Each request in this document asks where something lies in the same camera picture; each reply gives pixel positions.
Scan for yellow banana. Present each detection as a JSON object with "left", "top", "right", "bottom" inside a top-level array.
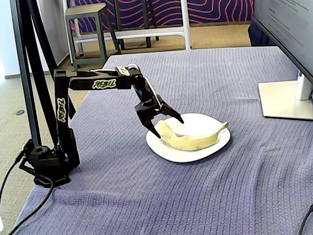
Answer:
[{"left": 156, "top": 119, "right": 229, "bottom": 151}]

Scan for white plate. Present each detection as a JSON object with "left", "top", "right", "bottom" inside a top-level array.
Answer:
[{"left": 146, "top": 112, "right": 231, "bottom": 164}]

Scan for blue woven tablecloth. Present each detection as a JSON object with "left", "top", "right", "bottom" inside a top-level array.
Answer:
[{"left": 14, "top": 46, "right": 313, "bottom": 235}]

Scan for black chair legs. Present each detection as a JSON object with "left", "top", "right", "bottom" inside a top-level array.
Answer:
[{"left": 113, "top": 0, "right": 160, "bottom": 51}]

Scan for purple red-wave panel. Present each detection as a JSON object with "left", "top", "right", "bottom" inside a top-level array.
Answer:
[{"left": 67, "top": 0, "right": 255, "bottom": 34}]

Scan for grey stool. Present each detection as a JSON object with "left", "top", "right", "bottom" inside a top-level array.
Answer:
[{"left": 65, "top": 2, "right": 122, "bottom": 71}]

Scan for black tripod stand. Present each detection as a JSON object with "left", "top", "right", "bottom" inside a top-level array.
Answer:
[{"left": 9, "top": 0, "right": 77, "bottom": 147}]

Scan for monitor with silver stand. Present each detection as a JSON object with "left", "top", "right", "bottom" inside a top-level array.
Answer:
[{"left": 250, "top": 0, "right": 313, "bottom": 120}]

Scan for white red wrist servo wire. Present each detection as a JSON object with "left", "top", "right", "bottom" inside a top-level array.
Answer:
[{"left": 126, "top": 63, "right": 164, "bottom": 110}]

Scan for white table frame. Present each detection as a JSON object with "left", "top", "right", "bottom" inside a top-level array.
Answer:
[{"left": 62, "top": 0, "right": 193, "bottom": 57}]

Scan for thick black looping cable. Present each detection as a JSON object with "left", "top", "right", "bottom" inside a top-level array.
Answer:
[{"left": 7, "top": 175, "right": 54, "bottom": 235}]

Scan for thin black cable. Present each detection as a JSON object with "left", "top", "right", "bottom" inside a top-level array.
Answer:
[{"left": 0, "top": 150, "right": 25, "bottom": 204}]

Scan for black cable at table edge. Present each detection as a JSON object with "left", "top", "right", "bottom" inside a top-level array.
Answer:
[{"left": 299, "top": 203, "right": 313, "bottom": 235}]

